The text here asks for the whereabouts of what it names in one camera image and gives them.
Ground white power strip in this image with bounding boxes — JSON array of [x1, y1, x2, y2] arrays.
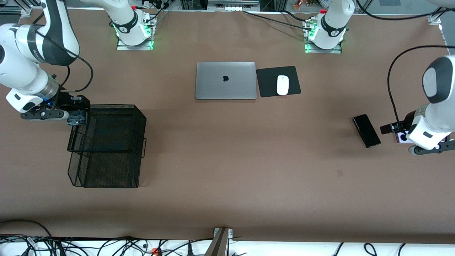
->
[[207, 0, 260, 12]]

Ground black mouse pad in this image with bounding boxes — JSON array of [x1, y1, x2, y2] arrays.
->
[[256, 65, 302, 98]]

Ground tangled black floor cables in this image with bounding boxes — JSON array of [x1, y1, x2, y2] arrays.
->
[[0, 235, 250, 256]]

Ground black wire mesh basket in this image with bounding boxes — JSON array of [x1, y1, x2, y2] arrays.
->
[[66, 104, 148, 189]]

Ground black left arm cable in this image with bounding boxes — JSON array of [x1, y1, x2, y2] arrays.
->
[[357, 0, 455, 124]]

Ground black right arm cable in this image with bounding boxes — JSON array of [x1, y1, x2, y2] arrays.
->
[[34, 28, 94, 94]]

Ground aluminium mount post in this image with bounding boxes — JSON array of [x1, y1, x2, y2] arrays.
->
[[204, 228, 234, 256]]

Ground black cable on table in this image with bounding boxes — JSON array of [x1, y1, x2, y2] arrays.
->
[[242, 10, 314, 33]]

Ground grey closed laptop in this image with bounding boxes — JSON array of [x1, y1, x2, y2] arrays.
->
[[194, 62, 257, 100]]

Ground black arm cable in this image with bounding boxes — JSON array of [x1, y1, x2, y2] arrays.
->
[[357, 0, 455, 124], [34, 28, 94, 94]]

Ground grey floor cable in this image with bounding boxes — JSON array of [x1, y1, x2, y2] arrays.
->
[[0, 219, 53, 238]]

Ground long black smartphone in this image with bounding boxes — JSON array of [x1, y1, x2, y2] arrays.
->
[[352, 114, 382, 149]]

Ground white computer mouse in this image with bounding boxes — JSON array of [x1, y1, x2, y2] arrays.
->
[[276, 74, 289, 96]]

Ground black flip phone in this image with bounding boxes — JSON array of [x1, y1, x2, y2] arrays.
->
[[66, 110, 89, 127]]

